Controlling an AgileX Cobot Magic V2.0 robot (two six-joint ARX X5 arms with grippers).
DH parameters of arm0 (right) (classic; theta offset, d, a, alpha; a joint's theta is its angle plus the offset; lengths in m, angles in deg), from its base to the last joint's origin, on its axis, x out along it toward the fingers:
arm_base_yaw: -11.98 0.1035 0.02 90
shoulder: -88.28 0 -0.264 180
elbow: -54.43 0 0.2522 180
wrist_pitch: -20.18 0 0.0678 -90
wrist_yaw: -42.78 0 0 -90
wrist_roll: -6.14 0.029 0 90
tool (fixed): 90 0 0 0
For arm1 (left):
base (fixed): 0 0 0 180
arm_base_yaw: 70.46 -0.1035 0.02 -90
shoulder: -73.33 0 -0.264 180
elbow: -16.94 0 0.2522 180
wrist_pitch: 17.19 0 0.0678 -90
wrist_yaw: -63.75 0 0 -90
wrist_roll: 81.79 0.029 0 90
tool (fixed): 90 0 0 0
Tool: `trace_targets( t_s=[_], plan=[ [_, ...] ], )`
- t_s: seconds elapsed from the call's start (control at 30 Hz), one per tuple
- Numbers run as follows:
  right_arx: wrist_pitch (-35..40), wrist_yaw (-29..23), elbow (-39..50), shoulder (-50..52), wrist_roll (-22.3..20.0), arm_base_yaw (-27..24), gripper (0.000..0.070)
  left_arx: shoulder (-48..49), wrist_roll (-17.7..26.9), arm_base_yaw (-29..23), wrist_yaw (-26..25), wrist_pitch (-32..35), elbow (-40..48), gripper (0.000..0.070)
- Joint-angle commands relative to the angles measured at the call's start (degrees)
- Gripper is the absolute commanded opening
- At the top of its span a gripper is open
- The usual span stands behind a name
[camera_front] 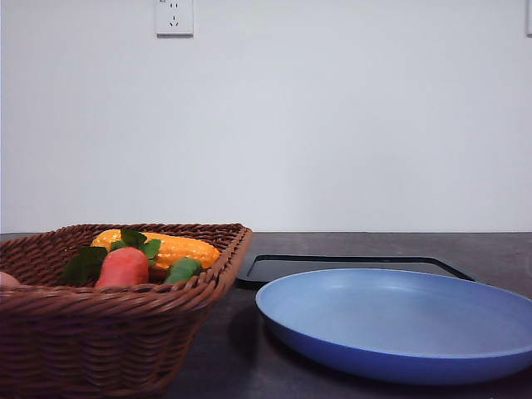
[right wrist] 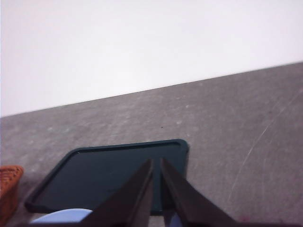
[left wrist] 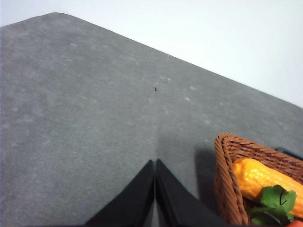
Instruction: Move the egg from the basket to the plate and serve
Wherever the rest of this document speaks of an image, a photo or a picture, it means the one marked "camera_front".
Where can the yellow toy corn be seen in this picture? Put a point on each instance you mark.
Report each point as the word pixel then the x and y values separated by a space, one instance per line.
pixel 173 247

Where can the white wall socket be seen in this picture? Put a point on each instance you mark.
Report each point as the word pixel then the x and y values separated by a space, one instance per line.
pixel 174 19

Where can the blue plate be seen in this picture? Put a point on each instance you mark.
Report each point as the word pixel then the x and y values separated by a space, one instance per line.
pixel 400 326

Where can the brown wicker basket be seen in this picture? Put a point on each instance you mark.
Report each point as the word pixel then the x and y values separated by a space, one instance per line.
pixel 68 341

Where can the brown egg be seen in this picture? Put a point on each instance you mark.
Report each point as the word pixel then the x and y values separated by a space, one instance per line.
pixel 6 281

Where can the orange toy carrot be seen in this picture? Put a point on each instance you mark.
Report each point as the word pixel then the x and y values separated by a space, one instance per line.
pixel 125 263

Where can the black tray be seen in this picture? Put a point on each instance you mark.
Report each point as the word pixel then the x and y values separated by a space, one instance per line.
pixel 262 270

